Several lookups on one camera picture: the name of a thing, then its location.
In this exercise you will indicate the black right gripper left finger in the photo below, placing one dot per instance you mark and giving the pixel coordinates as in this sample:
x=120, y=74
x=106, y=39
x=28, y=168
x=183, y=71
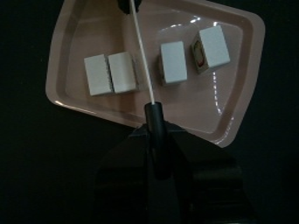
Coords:
x=123, y=175

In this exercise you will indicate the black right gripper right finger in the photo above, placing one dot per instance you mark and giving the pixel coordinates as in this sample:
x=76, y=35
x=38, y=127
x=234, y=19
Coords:
x=202, y=178

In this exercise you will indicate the white toy sushi piece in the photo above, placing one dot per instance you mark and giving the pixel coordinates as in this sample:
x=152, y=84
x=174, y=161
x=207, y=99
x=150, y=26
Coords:
x=212, y=46
x=174, y=62
x=122, y=73
x=98, y=75

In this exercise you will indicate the pink plastic tray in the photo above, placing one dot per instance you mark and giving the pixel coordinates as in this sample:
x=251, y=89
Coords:
x=116, y=110

